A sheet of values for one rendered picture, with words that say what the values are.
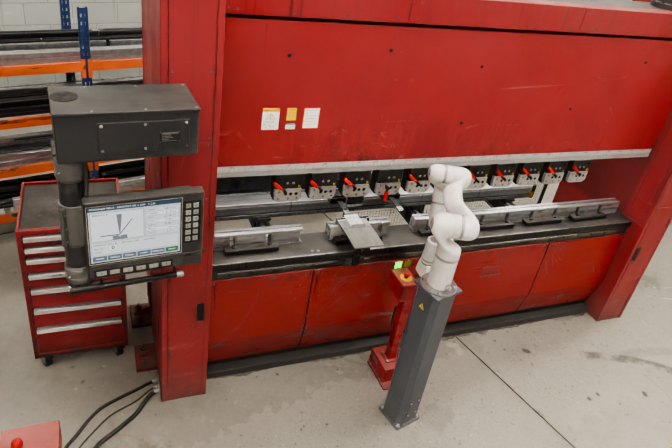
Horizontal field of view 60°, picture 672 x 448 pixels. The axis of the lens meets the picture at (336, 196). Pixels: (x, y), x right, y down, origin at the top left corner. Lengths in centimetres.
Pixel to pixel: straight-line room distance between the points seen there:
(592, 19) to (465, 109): 84
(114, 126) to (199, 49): 51
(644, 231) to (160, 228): 338
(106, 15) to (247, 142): 421
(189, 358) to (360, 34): 195
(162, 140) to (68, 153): 32
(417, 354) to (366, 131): 122
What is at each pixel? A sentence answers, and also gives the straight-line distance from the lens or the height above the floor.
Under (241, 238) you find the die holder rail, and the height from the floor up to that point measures 94.
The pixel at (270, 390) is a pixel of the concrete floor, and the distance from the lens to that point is 374.
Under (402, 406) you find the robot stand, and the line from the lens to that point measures 358.
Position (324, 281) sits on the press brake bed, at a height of 67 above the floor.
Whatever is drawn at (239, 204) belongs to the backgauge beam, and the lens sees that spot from 346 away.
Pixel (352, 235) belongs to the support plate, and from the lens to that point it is 329.
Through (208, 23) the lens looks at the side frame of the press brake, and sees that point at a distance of 246.
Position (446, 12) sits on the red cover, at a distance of 306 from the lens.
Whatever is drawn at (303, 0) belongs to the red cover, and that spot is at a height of 224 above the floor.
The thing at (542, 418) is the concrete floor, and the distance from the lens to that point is 412.
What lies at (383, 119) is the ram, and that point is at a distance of 314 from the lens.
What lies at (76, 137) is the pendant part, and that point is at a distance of 222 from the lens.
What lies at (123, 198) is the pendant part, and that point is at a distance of 234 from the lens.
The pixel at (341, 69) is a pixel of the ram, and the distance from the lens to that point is 292.
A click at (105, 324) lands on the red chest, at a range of 367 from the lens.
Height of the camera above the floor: 284
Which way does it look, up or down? 31 degrees down
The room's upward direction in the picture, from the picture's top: 10 degrees clockwise
